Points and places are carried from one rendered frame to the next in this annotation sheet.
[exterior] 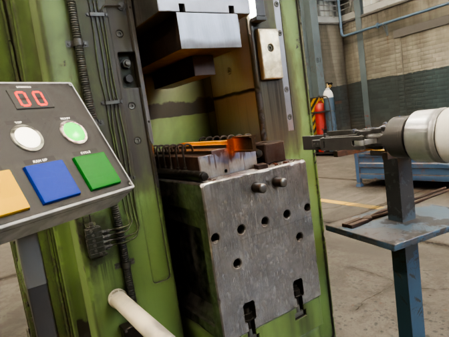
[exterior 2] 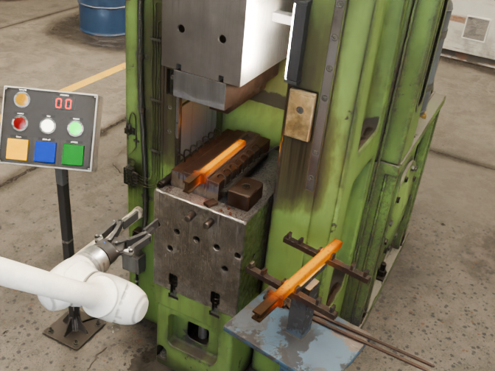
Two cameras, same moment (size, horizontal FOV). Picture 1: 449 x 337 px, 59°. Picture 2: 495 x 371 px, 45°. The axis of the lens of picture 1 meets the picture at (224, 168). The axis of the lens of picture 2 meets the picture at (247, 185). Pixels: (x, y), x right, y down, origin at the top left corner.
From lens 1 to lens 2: 196 cm
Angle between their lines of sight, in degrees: 58
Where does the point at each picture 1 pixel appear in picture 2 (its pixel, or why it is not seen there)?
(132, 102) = (171, 104)
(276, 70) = (300, 132)
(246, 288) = (173, 266)
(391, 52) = not seen: outside the picture
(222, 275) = (158, 246)
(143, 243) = not seen: hidden behind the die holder
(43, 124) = (60, 120)
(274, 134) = (286, 183)
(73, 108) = (85, 113)
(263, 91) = (286, 143)
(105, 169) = (76, 156)
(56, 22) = (132, 38)
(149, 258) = not seen: hidden behind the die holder
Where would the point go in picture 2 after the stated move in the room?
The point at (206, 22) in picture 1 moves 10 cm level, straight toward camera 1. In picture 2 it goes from (196, 82) to (168, 86)
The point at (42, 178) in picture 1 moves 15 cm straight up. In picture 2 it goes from (39, 149) to (35, 111)
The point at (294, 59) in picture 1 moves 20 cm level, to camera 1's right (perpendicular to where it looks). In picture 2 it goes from (339, 129) to (378, 157)
